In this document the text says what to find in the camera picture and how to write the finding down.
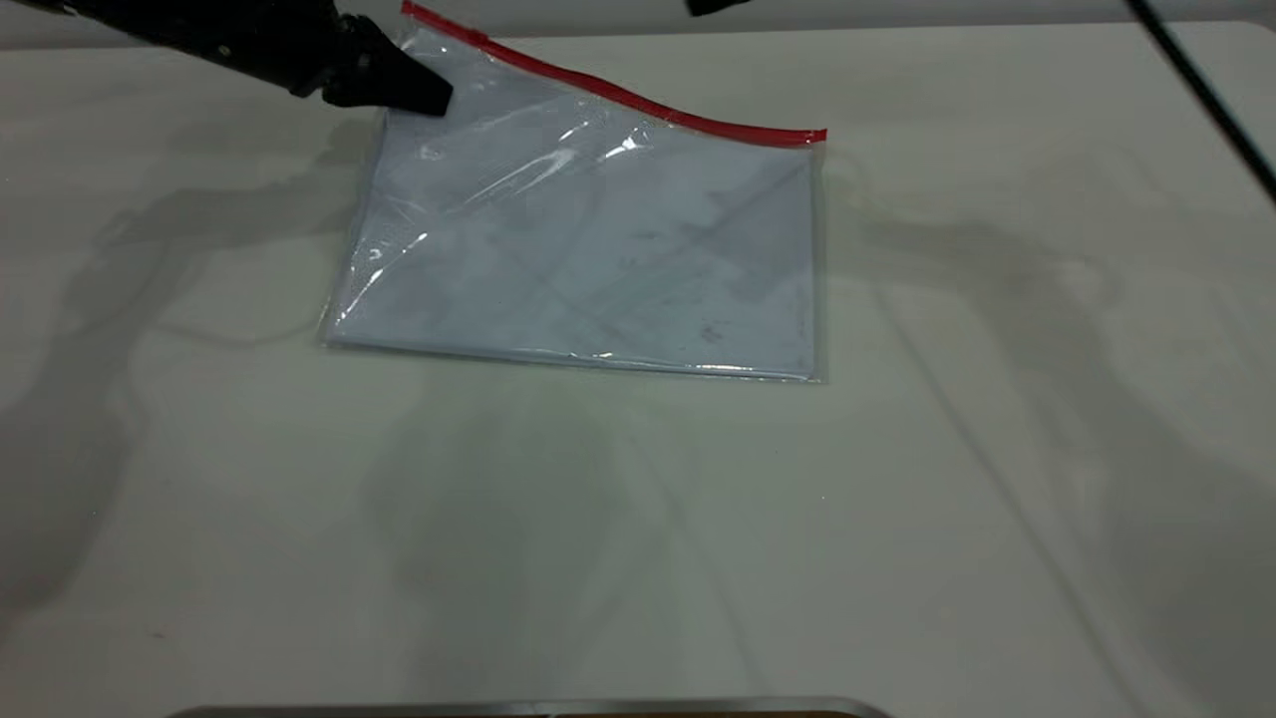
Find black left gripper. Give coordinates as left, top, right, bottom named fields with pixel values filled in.
left=204, top=0, right=456, bottom=118

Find clear plastic bag red zipper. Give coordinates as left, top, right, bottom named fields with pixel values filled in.
left=319, top=0, right=828, bottom=386

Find white paper sheets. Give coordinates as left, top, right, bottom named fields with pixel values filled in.
left=332, top=60, right=818, bottom=380

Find long black cable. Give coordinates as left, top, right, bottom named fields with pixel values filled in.
left=1124, top=0, right=1276, bottom=207

